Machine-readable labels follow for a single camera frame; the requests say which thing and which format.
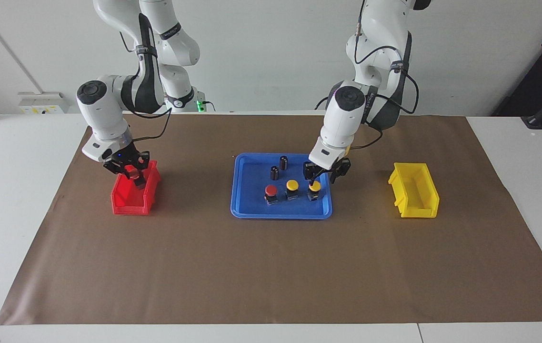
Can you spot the red plastic bin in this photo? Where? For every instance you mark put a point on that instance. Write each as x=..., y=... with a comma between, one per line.
x=125, y=200

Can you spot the blue plastic tray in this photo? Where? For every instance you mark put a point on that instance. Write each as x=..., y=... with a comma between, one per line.
x=256, y=209

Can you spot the black cylindrical capacitor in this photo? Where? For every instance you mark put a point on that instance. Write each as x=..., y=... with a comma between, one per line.
x=284, y=163
x=275, y=173

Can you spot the brown paper mat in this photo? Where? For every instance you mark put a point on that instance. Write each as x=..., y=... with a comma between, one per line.
x=271, y=267

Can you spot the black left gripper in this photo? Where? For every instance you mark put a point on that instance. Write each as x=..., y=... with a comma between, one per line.
x=323, y=171

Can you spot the red push button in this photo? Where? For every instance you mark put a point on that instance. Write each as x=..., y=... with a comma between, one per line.
x=271, y=190
x=131, y=172

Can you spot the white wall socket box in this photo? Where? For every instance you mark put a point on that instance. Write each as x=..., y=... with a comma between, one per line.
x=42, y=105

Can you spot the yellow plastic bin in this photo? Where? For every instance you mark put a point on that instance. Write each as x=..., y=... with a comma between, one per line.
x=416, y=190

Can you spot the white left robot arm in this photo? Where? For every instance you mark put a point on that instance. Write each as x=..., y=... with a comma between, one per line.
x=347, y=114

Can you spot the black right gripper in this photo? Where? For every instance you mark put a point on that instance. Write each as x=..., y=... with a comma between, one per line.
x=123, y=159

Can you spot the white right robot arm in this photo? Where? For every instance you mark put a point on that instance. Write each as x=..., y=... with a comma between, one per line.
x=109, y=109

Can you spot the yellow push button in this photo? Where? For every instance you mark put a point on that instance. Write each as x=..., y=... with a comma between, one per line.
x=292, y=185
x=316, y=188

